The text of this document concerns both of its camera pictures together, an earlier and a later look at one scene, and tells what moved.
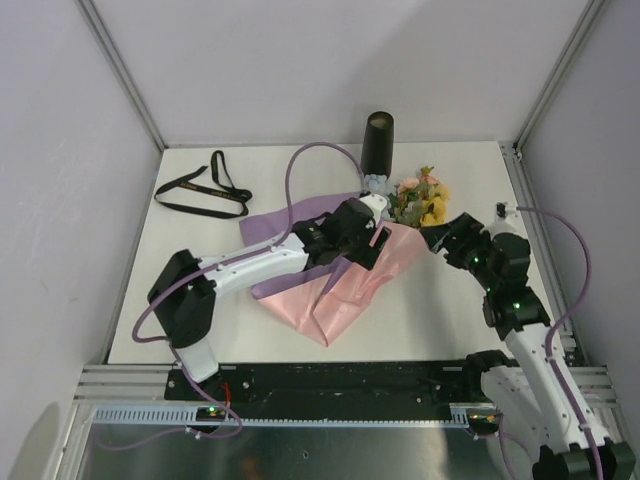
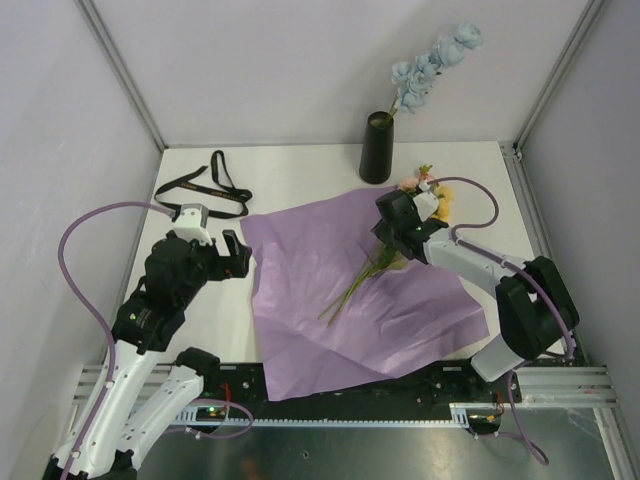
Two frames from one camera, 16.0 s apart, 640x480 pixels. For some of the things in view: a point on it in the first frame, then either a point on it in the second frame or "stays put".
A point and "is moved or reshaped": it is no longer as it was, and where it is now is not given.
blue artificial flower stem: x=376 y=182 → x=412 y=79
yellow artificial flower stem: x=434 y=208 stays put
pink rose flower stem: x=411 y=189 stays put
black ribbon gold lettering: x=221 y=187 stays put
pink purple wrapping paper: x=325 y=299 is moved or reshaped
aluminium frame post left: x=88 y=9 stays put
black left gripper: x=365 y=254 → x=235 y=265
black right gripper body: x=471 y=250 → x=385 y=233
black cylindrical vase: x=378 y=144 stays put
